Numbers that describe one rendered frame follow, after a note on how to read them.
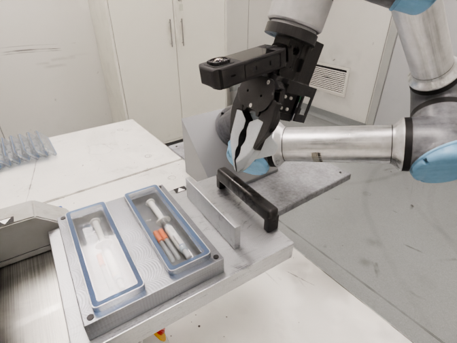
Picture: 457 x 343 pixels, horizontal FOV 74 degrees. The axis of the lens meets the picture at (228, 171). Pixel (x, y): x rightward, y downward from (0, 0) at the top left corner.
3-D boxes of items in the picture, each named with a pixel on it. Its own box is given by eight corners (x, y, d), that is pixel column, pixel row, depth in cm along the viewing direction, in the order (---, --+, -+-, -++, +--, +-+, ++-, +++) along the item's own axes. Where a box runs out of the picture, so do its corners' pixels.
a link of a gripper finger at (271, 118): (267, 154, 42) (290, 92, 39) (260, 154, 41) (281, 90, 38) (247, 141, 45) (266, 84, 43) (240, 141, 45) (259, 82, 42)
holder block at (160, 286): (89, 341, 31) (83, 326, 30) (61, 230, 46) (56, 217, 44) (224, 271, 39) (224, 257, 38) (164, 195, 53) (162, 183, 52)
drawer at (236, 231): (82, 379, 32) (61, 335, 28) (54, 249, 47) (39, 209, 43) (291, 260, 45) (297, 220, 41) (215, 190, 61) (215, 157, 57)
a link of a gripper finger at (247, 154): (271, 181, 47) (292, 124, 44) (243, 180, 44) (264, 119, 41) (259, 172, 50) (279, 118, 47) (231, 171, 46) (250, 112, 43)
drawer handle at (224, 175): (268, 233, 45) (269, 212, 43) (215, 186, 56) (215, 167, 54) (278, 229, 46) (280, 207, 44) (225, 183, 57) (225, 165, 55)
